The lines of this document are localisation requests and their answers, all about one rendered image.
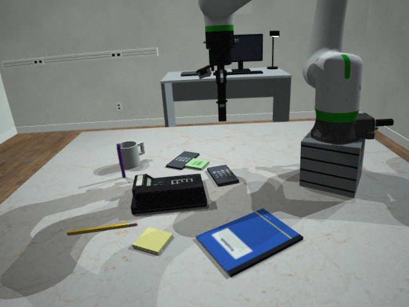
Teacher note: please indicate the light green sticky note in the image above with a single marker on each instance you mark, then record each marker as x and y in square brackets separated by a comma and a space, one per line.
[197, 164]

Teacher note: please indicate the dark grey pocket calculator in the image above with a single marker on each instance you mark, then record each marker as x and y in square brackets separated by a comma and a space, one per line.
[222, 175]

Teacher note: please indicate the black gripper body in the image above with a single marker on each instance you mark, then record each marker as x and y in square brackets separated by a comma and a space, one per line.
[220, 58]

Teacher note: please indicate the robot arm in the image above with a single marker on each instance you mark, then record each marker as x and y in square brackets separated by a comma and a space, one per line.
[336, 77]

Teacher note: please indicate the blue notebook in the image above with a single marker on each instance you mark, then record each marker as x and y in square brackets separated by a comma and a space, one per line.
[247, 241]

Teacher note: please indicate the grey mug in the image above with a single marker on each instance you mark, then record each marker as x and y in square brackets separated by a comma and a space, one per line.
[131, 154]

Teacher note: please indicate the yellow sticky note pad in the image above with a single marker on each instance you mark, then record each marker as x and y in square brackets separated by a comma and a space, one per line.
[152, 240]

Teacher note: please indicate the black telephone handset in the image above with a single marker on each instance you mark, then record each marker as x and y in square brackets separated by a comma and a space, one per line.
[152, 192]

